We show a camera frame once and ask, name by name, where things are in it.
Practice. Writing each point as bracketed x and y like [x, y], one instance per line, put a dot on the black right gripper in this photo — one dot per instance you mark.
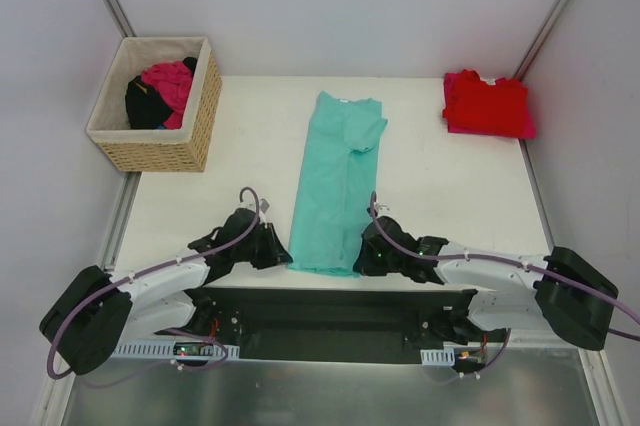
[373, 256]

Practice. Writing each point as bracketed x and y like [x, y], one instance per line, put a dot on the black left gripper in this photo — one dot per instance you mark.
[266, 246]

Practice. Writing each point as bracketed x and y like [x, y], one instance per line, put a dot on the teal t shirt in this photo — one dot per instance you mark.
[337, 176]

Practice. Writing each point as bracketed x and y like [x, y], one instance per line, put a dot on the red t shirt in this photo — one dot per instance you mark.
[487, 106]

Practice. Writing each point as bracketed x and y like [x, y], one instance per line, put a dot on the wicker basket with liner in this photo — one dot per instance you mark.
[142, 150]

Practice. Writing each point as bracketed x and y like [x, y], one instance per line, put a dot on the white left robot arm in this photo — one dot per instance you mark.
[100, 311]

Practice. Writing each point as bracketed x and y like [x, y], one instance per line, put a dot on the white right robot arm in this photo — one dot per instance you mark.
[561, 290]

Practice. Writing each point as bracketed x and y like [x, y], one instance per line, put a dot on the black t shirt in basket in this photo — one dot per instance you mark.
[144, 106]

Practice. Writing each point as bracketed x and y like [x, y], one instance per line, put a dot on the magenta t shirt in basket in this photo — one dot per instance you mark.
[173, 82]

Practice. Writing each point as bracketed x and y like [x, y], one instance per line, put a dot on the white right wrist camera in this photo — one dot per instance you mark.
[381, 208]

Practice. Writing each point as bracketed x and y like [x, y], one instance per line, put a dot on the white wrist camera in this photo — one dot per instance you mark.
[263, 206]
[381, 208]

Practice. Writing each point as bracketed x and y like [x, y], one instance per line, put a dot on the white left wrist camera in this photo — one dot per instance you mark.
[263, 206]

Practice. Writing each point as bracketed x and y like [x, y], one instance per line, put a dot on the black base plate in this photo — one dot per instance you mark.
[376, 327]

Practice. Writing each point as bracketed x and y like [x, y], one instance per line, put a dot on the right white cable duct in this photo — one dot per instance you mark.
[444, 357]

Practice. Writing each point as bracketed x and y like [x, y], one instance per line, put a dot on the white cable duct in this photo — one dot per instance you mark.
[444, 357]
[172, 349]

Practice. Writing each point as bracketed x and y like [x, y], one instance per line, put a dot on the left white cable duct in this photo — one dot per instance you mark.
[172, 349]

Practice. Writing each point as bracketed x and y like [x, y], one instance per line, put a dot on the right aluminium frame post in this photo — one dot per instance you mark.
[541, 37]

